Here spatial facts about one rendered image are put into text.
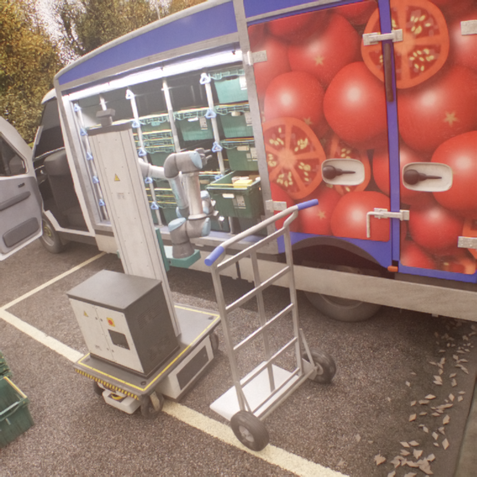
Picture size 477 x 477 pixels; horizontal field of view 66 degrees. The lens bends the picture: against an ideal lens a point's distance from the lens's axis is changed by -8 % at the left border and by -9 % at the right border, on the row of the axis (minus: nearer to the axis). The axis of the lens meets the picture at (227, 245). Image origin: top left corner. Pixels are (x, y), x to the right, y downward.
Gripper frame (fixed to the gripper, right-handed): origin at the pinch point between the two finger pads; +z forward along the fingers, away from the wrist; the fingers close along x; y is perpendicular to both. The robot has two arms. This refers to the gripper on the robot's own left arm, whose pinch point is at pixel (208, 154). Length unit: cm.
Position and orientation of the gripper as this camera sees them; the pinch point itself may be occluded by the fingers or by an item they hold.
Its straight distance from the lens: 315.2
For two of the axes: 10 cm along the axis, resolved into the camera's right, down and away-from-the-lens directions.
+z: 5.8, -4.0, 7.1
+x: 2.1, 9.1, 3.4
